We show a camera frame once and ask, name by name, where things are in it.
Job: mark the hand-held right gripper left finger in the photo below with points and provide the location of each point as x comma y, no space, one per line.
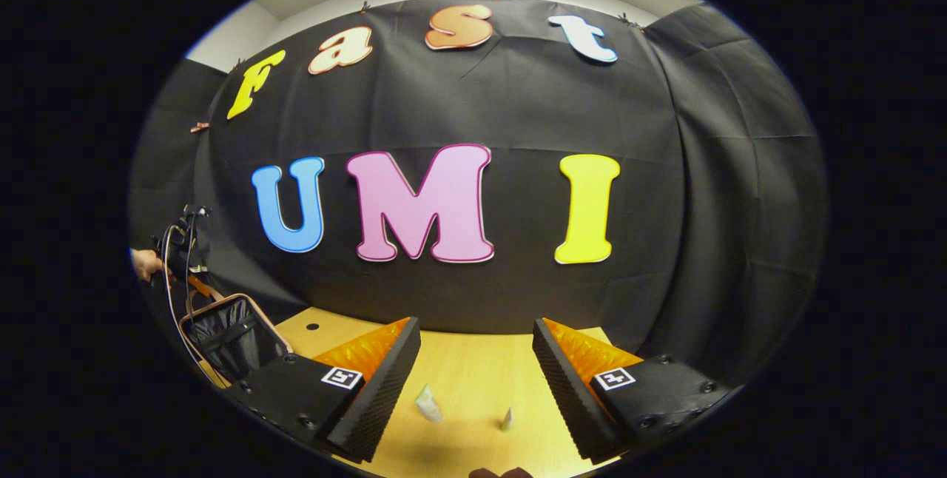
381,389

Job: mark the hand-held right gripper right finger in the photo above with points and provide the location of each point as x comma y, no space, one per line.
568,389

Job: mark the white green cosmetic tube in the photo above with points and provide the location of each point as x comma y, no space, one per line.
427,402

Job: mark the small white cosmetic tube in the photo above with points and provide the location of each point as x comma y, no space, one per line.
507,419

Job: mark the pink suitcase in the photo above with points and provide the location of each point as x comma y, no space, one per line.
229,337

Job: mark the beige plastic clip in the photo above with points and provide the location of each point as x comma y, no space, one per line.
198,126

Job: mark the black backdrop cloth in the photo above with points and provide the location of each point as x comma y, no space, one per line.
518,108

